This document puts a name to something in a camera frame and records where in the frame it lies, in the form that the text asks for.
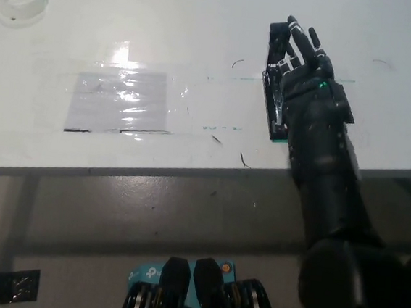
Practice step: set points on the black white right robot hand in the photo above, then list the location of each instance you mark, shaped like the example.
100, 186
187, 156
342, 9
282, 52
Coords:
315, 106

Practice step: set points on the black stapler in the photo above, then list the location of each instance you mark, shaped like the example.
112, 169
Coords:
270, 105

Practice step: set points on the clear plastic film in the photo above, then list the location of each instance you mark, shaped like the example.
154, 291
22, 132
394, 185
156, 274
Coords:
178, 91

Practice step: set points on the taped plastic sheet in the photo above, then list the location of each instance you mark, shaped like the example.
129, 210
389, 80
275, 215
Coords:
117, 100

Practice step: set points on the clear tape roll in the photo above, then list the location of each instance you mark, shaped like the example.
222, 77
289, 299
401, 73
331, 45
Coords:
6, 7

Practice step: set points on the black floor tape patch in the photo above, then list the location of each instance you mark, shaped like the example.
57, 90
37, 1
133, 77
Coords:
14, 286

